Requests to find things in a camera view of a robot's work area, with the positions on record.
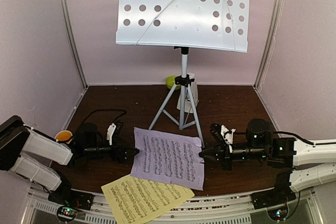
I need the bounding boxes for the metal front base rail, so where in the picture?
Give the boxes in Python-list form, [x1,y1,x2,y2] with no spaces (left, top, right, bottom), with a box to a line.
[20,185,324,223]

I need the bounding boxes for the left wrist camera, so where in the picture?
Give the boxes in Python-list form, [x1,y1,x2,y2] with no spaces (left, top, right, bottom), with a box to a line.
[107,120,123,146]

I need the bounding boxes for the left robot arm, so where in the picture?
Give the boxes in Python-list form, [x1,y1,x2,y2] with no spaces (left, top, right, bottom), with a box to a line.
[1,115,139,210]

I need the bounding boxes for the right aluminium corner post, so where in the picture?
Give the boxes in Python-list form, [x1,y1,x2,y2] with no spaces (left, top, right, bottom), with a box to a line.
[254,0,284,92]

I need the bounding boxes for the aluminium corner post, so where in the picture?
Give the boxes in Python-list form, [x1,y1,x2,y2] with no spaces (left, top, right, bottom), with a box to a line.
[60,0,88,89]
[254,0,284,92]

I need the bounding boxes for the purple sheet music page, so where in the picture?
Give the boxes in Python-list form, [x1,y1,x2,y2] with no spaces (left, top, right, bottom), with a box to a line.
[130,127,205,190]

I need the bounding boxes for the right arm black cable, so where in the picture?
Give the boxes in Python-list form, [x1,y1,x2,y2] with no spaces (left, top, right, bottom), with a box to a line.
[272,131,316,146]

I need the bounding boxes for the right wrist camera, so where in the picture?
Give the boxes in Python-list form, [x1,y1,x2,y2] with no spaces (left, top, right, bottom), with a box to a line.
[209,123,236,153]

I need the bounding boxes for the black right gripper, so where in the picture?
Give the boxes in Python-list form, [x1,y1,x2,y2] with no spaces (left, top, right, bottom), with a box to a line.
[198,142,268,173]

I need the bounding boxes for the white metronome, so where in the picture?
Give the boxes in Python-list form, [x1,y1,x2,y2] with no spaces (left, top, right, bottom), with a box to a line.
[176,72,199,113]

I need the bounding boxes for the patterned ceramic mug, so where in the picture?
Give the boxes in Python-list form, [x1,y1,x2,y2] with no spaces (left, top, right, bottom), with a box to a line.
[55,130,73,144]

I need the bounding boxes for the green plastic bowl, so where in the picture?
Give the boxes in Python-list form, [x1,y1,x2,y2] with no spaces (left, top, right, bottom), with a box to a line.
[165,76,176,90]

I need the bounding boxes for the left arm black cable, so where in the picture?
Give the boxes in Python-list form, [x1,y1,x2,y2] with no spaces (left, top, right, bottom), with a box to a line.
[78,108,127,135]

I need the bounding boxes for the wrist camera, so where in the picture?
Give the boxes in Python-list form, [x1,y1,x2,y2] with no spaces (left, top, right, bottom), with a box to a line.
[107,120,123,146]
[209,123,236,153]

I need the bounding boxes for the white perforated music stand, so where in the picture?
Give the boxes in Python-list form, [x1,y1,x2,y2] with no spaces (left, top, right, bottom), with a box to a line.
[115,0,250,153]

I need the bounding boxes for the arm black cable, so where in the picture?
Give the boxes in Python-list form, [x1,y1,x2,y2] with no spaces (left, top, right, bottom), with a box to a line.
[272,131,316,146]
[78,108,127,135]

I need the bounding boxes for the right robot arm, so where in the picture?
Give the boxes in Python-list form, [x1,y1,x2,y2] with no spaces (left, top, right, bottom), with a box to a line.
[199,119,335,209]

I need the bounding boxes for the yellow sheet music page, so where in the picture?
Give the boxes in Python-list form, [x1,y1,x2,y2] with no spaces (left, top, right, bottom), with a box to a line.
[101,175,194,223]

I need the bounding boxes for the left aluminium corner post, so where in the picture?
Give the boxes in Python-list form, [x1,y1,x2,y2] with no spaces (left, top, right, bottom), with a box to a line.
[60,0,88,89]

